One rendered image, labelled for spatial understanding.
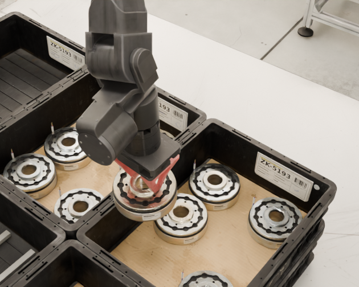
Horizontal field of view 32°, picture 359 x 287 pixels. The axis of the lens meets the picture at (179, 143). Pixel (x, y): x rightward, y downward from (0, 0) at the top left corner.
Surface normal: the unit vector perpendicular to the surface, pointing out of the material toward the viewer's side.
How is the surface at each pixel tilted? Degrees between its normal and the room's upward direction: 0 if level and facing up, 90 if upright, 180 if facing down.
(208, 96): 0
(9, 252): 0
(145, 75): 71
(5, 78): 0
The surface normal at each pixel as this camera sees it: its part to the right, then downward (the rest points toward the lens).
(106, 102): -0.33, -0.69
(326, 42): 0.04, -0.71
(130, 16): 0.76, 0.17
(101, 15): -0.61, 0.18
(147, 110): 0.58, 0.61
